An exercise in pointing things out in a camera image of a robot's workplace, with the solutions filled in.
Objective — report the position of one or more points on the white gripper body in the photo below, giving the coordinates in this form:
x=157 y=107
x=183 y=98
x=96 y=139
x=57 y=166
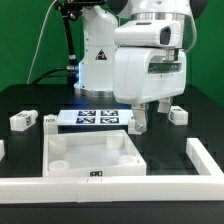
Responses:
x=143 y=75

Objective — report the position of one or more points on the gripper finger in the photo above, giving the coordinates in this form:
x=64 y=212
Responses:
x=163 y=109
x=140 y=117

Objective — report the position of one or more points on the white square table top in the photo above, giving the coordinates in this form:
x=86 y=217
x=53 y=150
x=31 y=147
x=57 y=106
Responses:
x=91 y=154

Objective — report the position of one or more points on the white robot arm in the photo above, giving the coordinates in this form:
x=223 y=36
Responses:
x=96 y=69

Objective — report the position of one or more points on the white L-shaped fence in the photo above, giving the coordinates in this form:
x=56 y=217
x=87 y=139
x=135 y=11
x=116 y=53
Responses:
x=207 y=185

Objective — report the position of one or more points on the white part left edge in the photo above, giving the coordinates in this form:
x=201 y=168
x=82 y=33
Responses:
x=2 y=150

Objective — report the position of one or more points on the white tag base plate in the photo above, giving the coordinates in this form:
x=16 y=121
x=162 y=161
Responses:
x=94 y=117

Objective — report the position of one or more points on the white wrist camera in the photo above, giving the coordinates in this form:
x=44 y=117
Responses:
x=155 y=33

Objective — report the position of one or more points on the black camera stand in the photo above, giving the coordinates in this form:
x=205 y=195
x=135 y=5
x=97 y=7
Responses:
x=71 y=10

